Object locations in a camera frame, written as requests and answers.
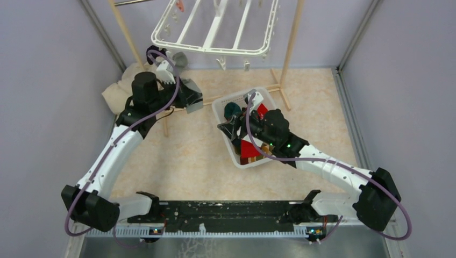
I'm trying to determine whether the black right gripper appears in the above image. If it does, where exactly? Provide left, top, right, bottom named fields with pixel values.
left=218, top=105, right=277, bottom=148

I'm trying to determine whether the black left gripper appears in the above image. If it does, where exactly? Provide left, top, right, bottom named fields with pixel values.
left=150, top=76, right=202, bottom=113

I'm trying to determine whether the white plastic laundry basket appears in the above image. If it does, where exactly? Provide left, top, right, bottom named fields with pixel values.
left=211, top=87, right=277, bottom=169

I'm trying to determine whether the dark navy sock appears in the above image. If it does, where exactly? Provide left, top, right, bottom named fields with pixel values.
left=146, top=45, right=167, bottom=67

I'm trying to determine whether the white plastic sock hanger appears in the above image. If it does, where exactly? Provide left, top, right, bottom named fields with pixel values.
left=151, top=1, right=280, bottom=71

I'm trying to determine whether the red plain sock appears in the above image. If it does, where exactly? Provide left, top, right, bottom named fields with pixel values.
left=240, top=140, right=263, bottom=159

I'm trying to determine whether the white grey sock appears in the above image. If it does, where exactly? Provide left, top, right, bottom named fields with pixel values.
left=172, top=52, right=204, bottom=114

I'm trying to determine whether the red snowflake sock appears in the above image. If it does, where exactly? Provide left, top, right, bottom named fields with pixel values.
left=256, top=104, right=268, bottom=120

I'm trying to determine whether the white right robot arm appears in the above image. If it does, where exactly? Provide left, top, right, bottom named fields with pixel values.
left=217, top=109, right=408, bottom=232

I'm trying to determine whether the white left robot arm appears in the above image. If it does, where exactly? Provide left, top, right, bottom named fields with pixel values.
left=61, top=71, right=203, bottom=237

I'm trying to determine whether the teal sock in basket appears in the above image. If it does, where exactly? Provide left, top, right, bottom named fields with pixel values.
left=224, top=102, right=243, bottom=121

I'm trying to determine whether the beige crumpled cloth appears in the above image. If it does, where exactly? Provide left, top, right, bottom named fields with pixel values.
left=102, top=63, right=144, bottom=115

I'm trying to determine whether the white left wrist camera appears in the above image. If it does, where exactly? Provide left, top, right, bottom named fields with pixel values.
left=155, top=60, right=176, bottom=84

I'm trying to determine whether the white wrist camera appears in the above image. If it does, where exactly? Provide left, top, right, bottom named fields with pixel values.
left=243, top=89, right=264, bottom=113
left=155, top=60, right=176, bottom=84

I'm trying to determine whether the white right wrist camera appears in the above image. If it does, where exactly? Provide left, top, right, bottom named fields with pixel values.
left=243, top=89, right=264, bottom=113

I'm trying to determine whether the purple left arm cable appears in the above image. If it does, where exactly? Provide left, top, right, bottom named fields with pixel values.
left=64, top=49, right=181, bottom=238

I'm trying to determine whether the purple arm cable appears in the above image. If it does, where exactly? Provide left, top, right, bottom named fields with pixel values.
left=64, top=49, right=181, bottom=238
left=246, top=91, right=413, bottom=243

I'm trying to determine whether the wooden drying rack frame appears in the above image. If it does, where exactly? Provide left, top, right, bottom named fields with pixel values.
left=106, top=0, right=306, bottom=138

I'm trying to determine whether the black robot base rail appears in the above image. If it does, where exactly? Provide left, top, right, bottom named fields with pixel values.
left=106, top=199, right=357, bottom=239

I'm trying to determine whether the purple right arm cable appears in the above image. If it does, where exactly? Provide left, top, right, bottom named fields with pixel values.
left=246, top=91, right=413, bottom=243

